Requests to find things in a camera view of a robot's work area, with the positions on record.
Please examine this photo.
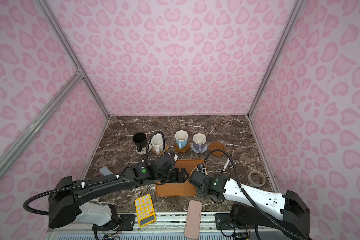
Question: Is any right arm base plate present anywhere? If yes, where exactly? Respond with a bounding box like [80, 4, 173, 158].
[215, 213, 255, 230]

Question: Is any orange plastic tray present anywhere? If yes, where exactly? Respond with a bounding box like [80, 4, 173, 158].
[156, 159, 204, 197]

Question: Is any pink rectangular case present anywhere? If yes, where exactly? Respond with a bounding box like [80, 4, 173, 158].
[184, 200, 202, 240]

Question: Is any tan rattan coaster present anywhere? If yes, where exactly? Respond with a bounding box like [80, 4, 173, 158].
[152, 145, 169, 156]

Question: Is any light blue woven coaster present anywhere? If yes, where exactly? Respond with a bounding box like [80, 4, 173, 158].
[191, 143, 208, 154]

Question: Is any white speckled mug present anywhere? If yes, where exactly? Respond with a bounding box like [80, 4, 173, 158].
[151, 134, 165, 155]

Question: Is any blue handled white mug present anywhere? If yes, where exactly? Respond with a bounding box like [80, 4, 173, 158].
[175, 130, 189, 150]

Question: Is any grey remote device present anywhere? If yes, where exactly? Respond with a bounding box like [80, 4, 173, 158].
[100, 167, 113, 176]

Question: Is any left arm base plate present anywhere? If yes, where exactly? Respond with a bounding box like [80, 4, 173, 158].
[92, 214, 136, 232]

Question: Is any white woven coaster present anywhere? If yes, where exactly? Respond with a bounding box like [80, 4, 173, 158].
[136, 144, 152, 155]

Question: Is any brown wooden saucer coaster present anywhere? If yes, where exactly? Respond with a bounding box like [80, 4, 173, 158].
[209, 142, 226, 157]

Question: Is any white marker pen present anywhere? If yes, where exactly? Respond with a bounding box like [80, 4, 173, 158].
[222, 159, 230, 172]

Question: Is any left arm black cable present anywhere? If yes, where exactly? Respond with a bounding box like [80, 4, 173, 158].
[22, 131, 167, 216]

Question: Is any white tape roll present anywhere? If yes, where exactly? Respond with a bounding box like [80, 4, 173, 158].
[248, 170, 267, 188]

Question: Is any purple mug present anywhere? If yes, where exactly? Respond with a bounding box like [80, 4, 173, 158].
[193, 133, 207, 146]

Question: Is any dark wooden saucer coaster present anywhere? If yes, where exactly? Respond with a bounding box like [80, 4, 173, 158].
[174, 143, 190, 154]

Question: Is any black mug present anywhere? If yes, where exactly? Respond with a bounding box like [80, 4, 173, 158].
[133, 132, 148, 153]

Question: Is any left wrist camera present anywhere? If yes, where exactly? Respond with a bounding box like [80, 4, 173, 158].
[154, 154, 176, 181]

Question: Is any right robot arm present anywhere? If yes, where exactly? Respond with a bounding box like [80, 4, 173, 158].
[188, 171, 311, 240]

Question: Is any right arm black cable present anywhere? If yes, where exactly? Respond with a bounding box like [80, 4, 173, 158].
[202, 149, 313, 240]

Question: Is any yellow calculator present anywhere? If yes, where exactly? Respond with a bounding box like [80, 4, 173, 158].
[135, 194, 157, 227]

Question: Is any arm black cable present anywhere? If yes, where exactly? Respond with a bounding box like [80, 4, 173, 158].
[202, 149, 313, 240]
[22, 131, 167, 216]

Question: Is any aluminium front rail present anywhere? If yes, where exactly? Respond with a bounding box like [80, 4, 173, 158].
[44, 211, 304, 240]

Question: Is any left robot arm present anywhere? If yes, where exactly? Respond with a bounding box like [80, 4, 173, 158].
[48, 160, 189, 231]

